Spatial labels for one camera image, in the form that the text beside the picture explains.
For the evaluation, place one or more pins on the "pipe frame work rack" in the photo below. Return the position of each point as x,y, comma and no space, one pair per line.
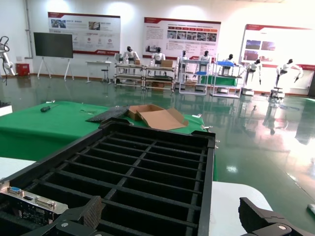
129,78
158,79

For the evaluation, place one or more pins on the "white side table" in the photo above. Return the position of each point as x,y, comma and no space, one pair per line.
5,109

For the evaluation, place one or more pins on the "large blue bin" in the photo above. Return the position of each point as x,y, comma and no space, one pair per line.
225,64

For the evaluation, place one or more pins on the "clear plastic scrap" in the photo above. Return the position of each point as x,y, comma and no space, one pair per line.
88,112

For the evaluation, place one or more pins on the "white desk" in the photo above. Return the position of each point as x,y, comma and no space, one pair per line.
98,62

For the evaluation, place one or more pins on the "dark antistatic bag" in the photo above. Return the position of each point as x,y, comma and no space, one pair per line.
108,114

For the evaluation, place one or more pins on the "dark robot pedestal base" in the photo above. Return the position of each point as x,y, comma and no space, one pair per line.
277,93

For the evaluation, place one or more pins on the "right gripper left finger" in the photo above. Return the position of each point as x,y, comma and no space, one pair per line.
83,221

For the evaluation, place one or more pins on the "black slotted storage container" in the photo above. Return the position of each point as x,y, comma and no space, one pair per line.
152,172

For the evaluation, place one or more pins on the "wall poster with photo header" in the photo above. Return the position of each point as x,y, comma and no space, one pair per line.
103,32

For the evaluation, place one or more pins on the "wall poster with orange boxes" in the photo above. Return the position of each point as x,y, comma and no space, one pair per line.
182,37

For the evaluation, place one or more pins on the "graphics card with silver bracket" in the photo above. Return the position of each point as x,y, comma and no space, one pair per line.
45,204

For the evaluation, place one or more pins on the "black stool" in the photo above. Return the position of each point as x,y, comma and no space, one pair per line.
105,70

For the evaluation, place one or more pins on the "white industrial robot arm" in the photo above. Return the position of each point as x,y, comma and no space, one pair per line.
6,59

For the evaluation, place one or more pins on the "red box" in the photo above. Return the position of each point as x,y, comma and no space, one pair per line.
22,69

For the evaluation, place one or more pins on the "silver binder clip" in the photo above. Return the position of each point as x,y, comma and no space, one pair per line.
206,127
216,141
50,101
198,115

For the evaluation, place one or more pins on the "white shelf rack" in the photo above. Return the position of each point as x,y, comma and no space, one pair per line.
225,94
193,92

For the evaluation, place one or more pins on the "small blue bin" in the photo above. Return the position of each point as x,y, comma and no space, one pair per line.
200,73

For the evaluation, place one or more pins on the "small flat cardboard box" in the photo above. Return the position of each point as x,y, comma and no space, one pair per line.
162,120

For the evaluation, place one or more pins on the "black display on white stand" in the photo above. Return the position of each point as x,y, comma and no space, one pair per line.
53,44

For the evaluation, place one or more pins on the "green black screwdriver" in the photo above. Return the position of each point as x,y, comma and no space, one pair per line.
45,109

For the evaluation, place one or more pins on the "green tablecloth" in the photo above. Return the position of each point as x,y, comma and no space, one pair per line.
37,132

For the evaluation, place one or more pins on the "cardboard box on rack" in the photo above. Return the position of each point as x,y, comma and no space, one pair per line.
166,64

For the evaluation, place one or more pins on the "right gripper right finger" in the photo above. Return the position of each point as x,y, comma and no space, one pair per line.
261,221

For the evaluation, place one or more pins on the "wall poster with landscape photos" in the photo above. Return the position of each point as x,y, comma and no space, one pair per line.
278,44

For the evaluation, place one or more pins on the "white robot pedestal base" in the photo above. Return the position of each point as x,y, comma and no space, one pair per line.
248,92

